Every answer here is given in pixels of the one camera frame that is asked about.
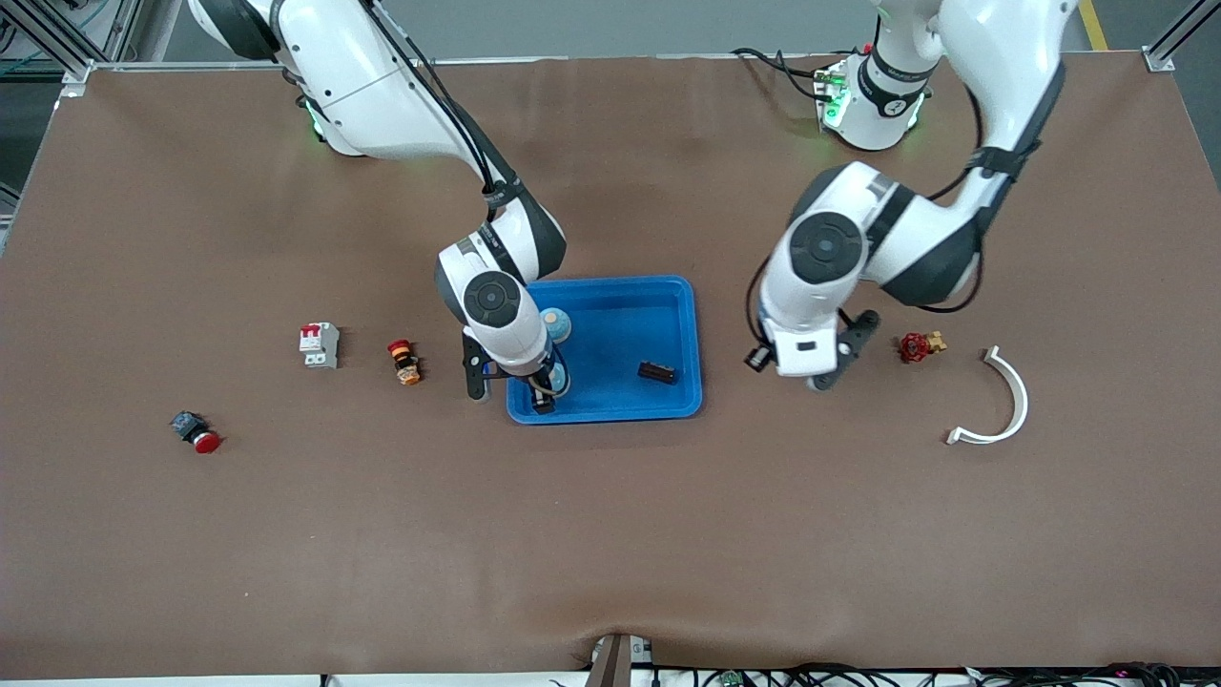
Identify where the red mushroom push button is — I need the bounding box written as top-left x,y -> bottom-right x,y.
170,410 -> 223,455

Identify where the black left base cable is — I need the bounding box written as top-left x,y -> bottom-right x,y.
733,46 -> 833,102

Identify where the brass valve red handwheel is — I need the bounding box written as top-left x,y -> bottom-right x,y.
898,330 -> 948,364

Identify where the white curved plastic clamp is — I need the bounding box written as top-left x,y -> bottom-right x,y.
945,345 -> 1030,447

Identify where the camera stand post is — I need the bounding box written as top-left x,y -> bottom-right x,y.
584,633 -> 655,687

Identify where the blue plastic tray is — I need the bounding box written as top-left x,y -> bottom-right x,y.
506,275 -> 704,426

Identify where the white circuit breaker red switch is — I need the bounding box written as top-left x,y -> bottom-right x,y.
299,323 -> 341,371

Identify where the orange emergency stop switch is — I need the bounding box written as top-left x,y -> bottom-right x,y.
386,338 -> 423,387

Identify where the aluminium frame profile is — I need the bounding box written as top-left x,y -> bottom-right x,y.
0,0 -> 144,87
1145,0 -> 1221,73

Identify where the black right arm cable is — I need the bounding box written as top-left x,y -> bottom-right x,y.
362,0 -> 521,206

